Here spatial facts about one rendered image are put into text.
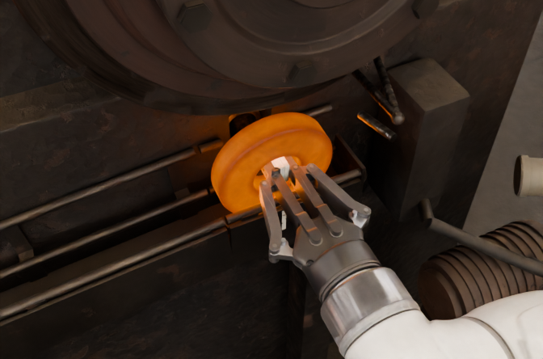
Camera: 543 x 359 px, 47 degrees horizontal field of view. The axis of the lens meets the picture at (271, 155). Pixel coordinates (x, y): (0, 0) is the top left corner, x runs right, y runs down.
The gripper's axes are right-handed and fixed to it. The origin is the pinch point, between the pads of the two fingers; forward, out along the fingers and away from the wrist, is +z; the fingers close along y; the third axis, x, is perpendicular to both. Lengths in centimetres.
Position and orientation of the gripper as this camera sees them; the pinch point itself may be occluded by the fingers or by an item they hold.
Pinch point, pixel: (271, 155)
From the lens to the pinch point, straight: 77.0
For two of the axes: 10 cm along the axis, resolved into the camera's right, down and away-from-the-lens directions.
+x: 0.2, -6.6, -7.5
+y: 9.0, -3.1, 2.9
